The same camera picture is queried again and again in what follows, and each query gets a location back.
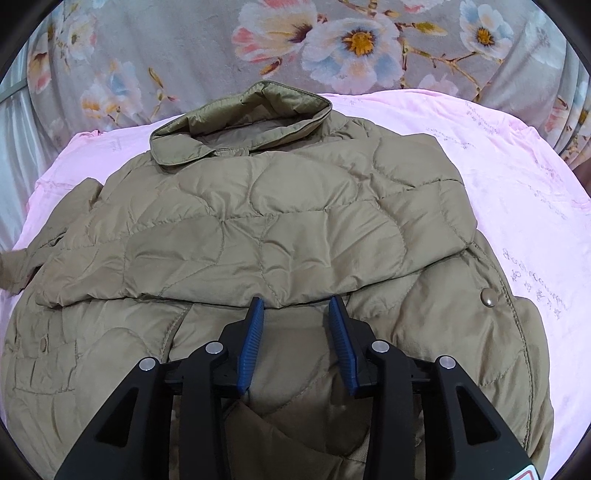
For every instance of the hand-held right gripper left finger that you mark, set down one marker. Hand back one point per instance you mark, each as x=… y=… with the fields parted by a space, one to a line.
x=250 y=341

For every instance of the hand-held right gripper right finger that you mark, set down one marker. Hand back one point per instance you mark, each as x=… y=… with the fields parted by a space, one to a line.
x=341 y=341

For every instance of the khaki quilted jacket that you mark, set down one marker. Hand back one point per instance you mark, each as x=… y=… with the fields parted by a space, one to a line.
x=286 y=221

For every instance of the pink printed blanket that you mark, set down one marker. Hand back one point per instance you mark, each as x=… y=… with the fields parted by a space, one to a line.
x=531 y=194

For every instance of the grey floral bed sheet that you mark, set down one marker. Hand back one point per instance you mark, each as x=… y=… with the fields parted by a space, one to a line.
x=194 y=50

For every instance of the white pleated curtain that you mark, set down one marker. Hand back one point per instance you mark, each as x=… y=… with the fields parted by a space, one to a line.
x=16 y=152

